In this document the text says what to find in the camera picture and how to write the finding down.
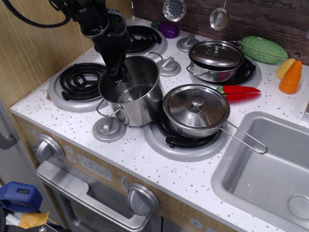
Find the grey toy sink basin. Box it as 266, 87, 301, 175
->
211, 112, 309, 232

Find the hanging steel ladle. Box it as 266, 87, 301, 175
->
210, 0, 230, 31

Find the blue clamp tool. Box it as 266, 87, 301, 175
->
0, 182, 43, 213

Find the front countertop grey knob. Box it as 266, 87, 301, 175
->
92, 117, 126, 143

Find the small steel two-handled pot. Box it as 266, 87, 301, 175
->
186, 41, 243, 83

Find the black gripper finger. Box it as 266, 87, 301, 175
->
107, 68, 116, 80
113, 61, 131, 86

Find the countertop grey knob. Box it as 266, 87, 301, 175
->
157, 57, 182, 77
92, 117, 126, 143
176, 34, 199, 53

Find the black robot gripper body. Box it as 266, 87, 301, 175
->
70, 0, 131, 73

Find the red toy chili pepper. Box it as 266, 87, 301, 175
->
216, 85, 261, 103

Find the hanging steel slotted skimmer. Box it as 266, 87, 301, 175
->
163, 0, 186, 22

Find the grey fridge door handle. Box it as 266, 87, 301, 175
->
0, 133, 17, 150

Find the purple toy eggplant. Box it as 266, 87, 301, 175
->
151, 21, 180, 39

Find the yellow cloth scrap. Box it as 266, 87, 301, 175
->
18, 212, 49, 229

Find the front right stove burner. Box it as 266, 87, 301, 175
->
143, 115, 227, 162

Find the steel frying pan lid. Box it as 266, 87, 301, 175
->
163, 84, 230, 129

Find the green toy bitter gourd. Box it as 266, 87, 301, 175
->
238, 36, 288, 64

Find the tall stainless steel pot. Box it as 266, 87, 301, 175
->
98, 56, 164, 127

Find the back left stove burner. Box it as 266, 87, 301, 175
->
126, 26, 168, 59

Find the oven knob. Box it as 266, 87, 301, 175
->
35, 133, 65, 161
126, 183, 160, 216

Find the black cable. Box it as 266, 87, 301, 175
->
1, 0, 71, 28

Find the front left stove burner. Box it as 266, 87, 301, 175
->
48, 62, 108, 113

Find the grey oven door handle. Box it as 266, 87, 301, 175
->
37, 161, 150, 232

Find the right oven front knob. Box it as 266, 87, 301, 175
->
126, 183, 160, 216

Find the middle countertop grey knob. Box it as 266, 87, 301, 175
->
157, 57, 182, 77

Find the small steel pot lid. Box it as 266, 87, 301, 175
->
188, 40, 244, 68

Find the back right stove burner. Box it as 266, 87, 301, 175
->
189, 57, 262, 88

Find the steel frying pan with handle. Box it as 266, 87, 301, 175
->
162, 84, 268, 155

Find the yellow toy corn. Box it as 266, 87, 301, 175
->
276, 58, 296, 79

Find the orange toy carrot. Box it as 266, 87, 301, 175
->
279, 60, 302, 94

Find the left oven front knob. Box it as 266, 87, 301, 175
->
35, 133, 65, 161

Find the back countertop grey knob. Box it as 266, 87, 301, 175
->
176, 34, 199, 53

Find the stove burner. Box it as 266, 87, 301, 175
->
189, 57, 262, 88
143, 115, 227, 162
48, 62, 108, 113
126, 26, 168, 59

